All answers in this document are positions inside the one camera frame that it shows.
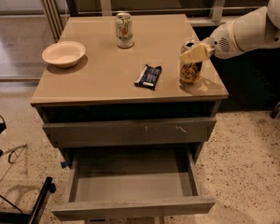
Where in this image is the orange soda can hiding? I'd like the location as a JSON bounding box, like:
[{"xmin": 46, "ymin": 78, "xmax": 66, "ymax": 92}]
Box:
[{"xmin": 179, "ymin": 40, "xmax": 203, "ymax": 85}]

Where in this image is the grey drawer cabinet beige top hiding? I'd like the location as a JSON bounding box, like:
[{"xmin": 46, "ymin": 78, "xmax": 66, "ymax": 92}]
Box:
[{"xmin": 30, "ymin": 13, "xmax": 230, "ymax": 224}]

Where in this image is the dark blue snack wrapper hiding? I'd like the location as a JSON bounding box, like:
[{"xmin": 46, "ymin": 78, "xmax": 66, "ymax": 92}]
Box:
[{"xmin": 134, "ymin": 64, "xmax": 162, "ymax": 91}]

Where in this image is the black chair frame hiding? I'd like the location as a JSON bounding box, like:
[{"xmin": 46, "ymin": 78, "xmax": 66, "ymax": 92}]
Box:
[{"xmin": 0, "ymin": 111, "xmax": 57, "ymax": 224}]

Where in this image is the white green soda can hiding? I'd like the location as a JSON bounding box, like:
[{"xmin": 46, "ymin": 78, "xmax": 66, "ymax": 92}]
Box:
[{"xmin": 115, "ymin": 12, "xmax": 133, "ymax": 49}]

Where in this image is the open grey middle drawer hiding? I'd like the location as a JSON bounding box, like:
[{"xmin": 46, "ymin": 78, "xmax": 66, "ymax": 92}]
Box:
[{"xmin": 52, "ymin": 145, "xmax": 215, "ymax": 221}]

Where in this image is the metal railing frame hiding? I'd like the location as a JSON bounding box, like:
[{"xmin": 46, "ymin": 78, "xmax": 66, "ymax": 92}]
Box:
[{"xmin": 40, "ymin": 0, "xmax": 269, "ymax": 37}]

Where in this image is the closed grey top drawer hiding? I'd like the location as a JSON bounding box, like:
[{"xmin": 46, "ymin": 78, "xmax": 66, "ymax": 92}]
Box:
[{"xmin": 43, "ymin": 117, "xmax": 216, "ymax": 148}]

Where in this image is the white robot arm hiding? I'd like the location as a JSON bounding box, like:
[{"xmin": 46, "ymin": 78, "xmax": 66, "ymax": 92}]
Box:
[{"xmin": 180, "ymin": 0, "xmax": 280, "ymax": 63}]

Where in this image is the small grey floor object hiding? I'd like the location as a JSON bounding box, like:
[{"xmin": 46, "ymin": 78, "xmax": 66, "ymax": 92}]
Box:
[{"xmin": 270, "ymin": 102, "xmax": 280, "ymax": 119}]

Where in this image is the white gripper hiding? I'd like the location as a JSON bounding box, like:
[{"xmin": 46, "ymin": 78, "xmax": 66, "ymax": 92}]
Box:
[{"xmin": 180, "ymin": 21, "xmax": 244, "ymax": 63}]

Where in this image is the white paper bowl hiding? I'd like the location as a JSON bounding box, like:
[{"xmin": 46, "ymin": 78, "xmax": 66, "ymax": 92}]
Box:
[{"xmin": 42, "ymin": 41, "xmax": 86, "ymax": 68}]

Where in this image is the black floor cable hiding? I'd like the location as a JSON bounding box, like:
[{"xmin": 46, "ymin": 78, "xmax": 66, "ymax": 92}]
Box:
[{"xmin": 2, "ymin": 143, "xmax": 28, "ymax": 165}]

